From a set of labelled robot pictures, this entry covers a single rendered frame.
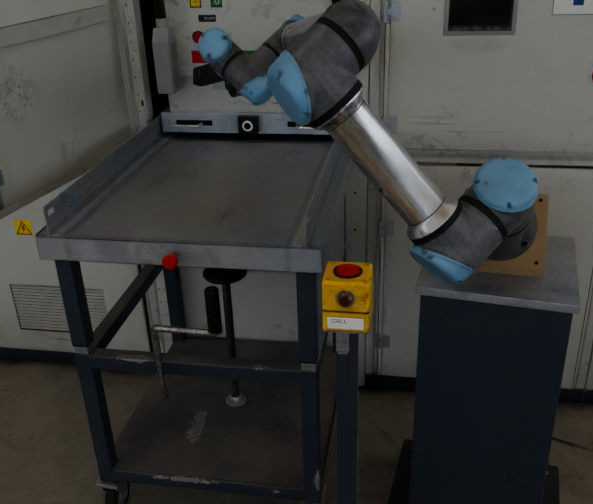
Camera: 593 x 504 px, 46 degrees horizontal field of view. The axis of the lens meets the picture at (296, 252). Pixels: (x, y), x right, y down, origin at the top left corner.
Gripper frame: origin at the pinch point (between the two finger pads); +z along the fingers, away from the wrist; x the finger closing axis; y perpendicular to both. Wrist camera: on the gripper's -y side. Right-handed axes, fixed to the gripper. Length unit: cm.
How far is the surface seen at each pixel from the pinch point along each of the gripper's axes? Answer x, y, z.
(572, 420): -91, 99, 49
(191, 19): 20.3, -15.8, 2.5
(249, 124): -6.8, -0.3, 13.1
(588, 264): -43, 98, 30
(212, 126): -6.7, -12.3, 16.2
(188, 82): 5.0, -18.6, 11.1
